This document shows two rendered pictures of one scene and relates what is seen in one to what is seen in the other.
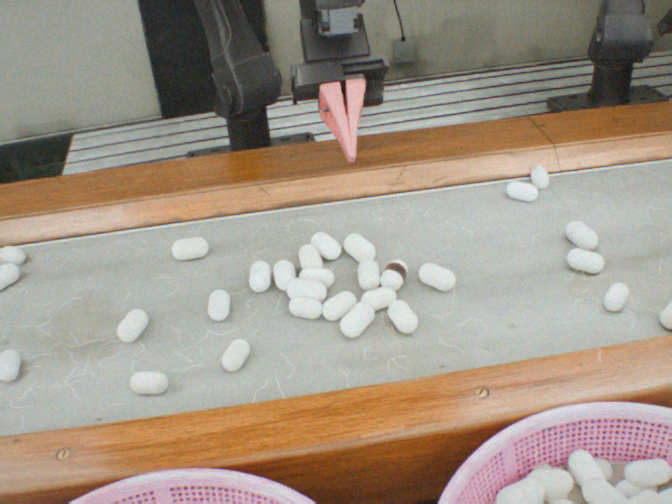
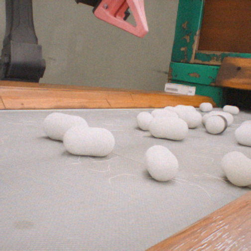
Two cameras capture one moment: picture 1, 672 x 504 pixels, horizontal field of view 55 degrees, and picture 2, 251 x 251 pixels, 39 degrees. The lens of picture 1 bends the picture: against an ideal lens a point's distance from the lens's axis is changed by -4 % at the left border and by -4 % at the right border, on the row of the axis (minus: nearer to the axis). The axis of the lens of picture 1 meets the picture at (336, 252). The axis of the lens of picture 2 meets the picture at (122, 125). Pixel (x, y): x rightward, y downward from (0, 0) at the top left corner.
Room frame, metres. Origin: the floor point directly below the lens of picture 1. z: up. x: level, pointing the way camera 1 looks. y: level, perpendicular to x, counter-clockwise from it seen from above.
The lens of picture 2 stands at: (0.31, -0.08, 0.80)
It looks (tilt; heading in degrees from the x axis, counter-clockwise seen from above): 9 degrees down; 313
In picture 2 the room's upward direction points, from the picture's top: 7 degrees clockwise
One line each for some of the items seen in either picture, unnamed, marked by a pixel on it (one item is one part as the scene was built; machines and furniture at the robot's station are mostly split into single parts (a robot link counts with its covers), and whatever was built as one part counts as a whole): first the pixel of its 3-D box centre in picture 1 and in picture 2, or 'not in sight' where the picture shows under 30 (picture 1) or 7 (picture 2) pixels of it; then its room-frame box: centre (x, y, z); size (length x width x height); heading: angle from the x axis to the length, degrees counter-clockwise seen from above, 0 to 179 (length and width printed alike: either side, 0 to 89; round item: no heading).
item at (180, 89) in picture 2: not in sight; (180, 89); (0.78, -0.75, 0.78); 0.06 x 0.04 x 0.02; 5
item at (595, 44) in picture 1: (619, 45); (21, 69); (1.00, -0.48, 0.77); 0.09 x 0.06 x 0.06; 79
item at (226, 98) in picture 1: (248, 93); not in sight; (0.91, 0.11, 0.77); 0.09 x 0.06 x 0.06; 127
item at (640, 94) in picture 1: (611, 81); not in sight; (1.01, -0.48, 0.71); 0.20 x 0.07 x 0.08; 99
